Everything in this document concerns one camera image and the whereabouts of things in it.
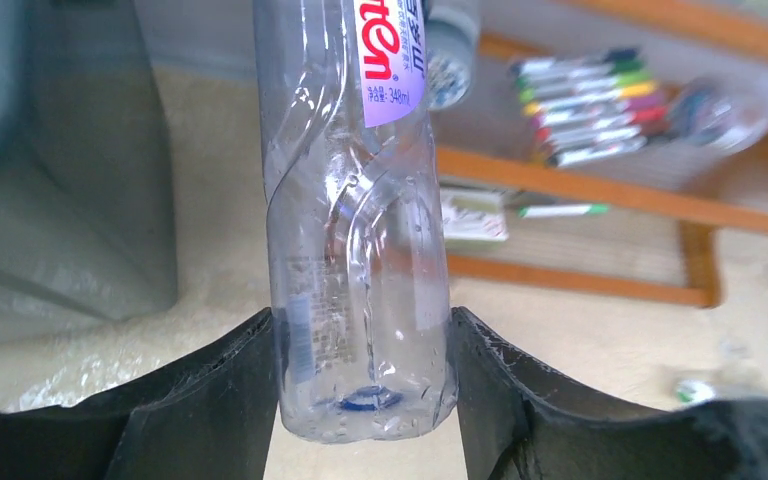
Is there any green capped white marker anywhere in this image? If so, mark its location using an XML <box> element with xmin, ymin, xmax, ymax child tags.
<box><xmin>518</xmin><ymin>203</ymin><xmax>610</xmax><ymax>218</ymax></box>

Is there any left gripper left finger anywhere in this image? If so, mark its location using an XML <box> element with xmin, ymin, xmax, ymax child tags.
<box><xmin>0</xmin><ymin>310</ymin><xmax>277</xmax><ymax>479</ymax></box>

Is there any pack of coloured markers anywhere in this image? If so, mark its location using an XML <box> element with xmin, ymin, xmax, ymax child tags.
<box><xmin>510</xmin><ymin>47</ymin><xmax>671</xmax><ymax>168</ymax></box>

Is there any small clear bottle purple label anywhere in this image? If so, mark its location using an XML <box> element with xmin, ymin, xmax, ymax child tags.
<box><xmin>253</xmin><ymin>1</ymin><xmax>458</xmax><ymax>444</ymax></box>

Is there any dark green plastic bin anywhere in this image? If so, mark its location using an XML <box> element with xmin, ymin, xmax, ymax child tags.
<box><xmin>0</xmin><ymin>0</ymin><xmax>178</xmax><ymax>343</ymax></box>

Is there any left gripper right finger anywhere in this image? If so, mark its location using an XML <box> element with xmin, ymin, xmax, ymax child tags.
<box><xmin>452</xmin><ymin>307</ymin><xmax>768</xmax><ymax>479</ymax></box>

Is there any white red box lower shelf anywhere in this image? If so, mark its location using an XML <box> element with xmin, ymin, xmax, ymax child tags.
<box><xmin>440</xmin><ymin>187</ymin><xmax>509</xmax><ymax>249</ymax></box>

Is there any small clear jar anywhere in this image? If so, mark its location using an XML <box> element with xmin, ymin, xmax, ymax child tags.
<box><xmin>667</xmin><ymin>76</ymin><xmax>768</xmax><ymax>155</ymax></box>

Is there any orange wooden shelf rack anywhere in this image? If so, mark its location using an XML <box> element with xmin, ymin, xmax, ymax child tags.
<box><xmin>436</xmin><ymin>1</ymin><xmax>768</xmax><ymax>308</ymax></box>

